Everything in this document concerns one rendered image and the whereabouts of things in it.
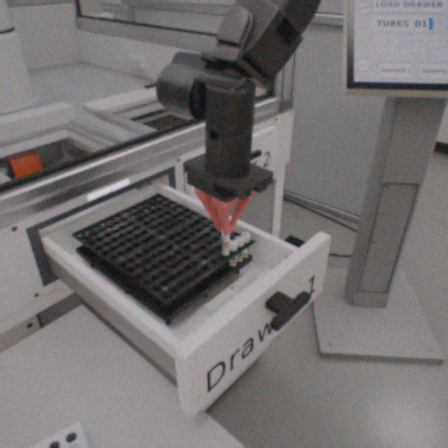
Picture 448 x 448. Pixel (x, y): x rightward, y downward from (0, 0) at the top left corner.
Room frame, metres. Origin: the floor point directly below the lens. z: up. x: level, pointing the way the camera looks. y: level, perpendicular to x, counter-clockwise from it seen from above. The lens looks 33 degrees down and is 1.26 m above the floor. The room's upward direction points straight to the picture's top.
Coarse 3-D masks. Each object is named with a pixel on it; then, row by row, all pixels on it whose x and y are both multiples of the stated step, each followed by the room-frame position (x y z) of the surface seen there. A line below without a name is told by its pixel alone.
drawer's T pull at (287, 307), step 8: (272, 296) 0.37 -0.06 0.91; (280, 296) 0.37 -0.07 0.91; (288, 296) 0.37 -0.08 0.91; (296, 296) 0.37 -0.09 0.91; (304, 296) 0.37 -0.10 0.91; (272, 304) 0.36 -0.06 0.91; (280, 304) 0.36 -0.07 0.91; (288, 304) 0.36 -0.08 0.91; (296, 304) 0.36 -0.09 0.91; (304, 304) 0.36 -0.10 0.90; (280, 312) 0.34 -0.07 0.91; (288, 312) 0.34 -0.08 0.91; (296, 312) 0.35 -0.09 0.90; (272, 320) 0.33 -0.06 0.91; (280, 320) 0.33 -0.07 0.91; (288, 320) 0.34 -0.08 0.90; (272, 328) 0.33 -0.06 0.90; (280, 328) 0.33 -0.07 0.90
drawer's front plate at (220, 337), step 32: (320, 256) 0.46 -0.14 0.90; (256, 288) 0.37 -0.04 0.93; (288, 288) 0.40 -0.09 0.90; (320, 288) 0.47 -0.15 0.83; (224, 320) 0.31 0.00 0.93; (256, 320) 0.35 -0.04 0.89; (192, 352) 0.27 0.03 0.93; (224, 352) 0.31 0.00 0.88; (256, 352) 0.36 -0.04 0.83; (192, 384) 0.27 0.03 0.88; (224, 384) 0.31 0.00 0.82; (192, 416) 0.27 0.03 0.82
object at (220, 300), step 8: (248, 272) 0.49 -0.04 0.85; (256, 272) 0.49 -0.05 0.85; (240, 280) 0.47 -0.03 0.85; (248, 280) 0.47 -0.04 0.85; (232, 288) 0.45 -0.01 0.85; (240, 288) 0.46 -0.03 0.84; (216, 296) 0.44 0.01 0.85; (224, 296) 0.44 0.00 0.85; (232, 296) 0.44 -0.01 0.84; (208, 304) 0.42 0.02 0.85; (216, 304) 0.42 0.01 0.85; (224, 304) 0.43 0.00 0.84; (208, 312) 0.41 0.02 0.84
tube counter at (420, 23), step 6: (414, 18) 1.26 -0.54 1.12; (420, 18) 1.26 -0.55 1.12; (426, 18) 1.26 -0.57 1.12; (432, 18) 1.26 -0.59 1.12; (438, 18) 1.25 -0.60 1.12; (444, 18) 1.25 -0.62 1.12; (414, 24) 1.25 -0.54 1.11; (420, 24) 1.25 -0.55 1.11; (426, 24) 1.25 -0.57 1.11; (432, 24) 1.24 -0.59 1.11; (438, 24) 1.24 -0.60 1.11; (444, 24) 1.24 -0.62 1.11; (414, 30) 1.24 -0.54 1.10; (420, 30) 1.24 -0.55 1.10; (426, 30) 1.23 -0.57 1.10; (432, 30) 1.23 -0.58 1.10; (438, 30) 1.23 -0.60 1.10; (444, 30) 1.23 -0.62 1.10
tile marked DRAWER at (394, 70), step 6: (378, 66) 1.17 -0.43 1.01; (384, 66) 1.17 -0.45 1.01; (390, 66) 1.17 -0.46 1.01; (396, 66) 1.17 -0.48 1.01; (402, 66) 1.17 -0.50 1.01; (408, 66) 1.17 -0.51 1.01; (378, 72) 1.16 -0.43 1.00; (384, 72) 1.16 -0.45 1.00; (390, 72) 1.16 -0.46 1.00; (396, 72) 1.16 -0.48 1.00; (402, 72) 1.16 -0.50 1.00; (408, 72) 1.16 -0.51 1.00; (390, 78) 1.15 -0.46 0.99; (396, 78) 1.15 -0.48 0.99; (402, 78) 1.15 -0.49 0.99; (408, 78) 1.15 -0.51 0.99
